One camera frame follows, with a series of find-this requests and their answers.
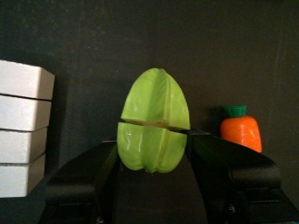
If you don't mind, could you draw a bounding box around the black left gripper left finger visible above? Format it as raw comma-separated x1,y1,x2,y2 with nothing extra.
38,139,122,224

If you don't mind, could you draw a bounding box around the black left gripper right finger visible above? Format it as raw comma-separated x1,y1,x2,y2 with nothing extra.
182,129,299,224

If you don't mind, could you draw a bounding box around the green toy starfruit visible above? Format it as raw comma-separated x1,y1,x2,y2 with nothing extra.
116,67,192,174

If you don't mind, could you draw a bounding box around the orange toy carrot green top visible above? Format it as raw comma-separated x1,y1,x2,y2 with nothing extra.
219,104,263,153

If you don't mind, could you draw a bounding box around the white sliced toy block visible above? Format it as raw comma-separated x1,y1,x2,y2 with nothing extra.
0,59,56,199

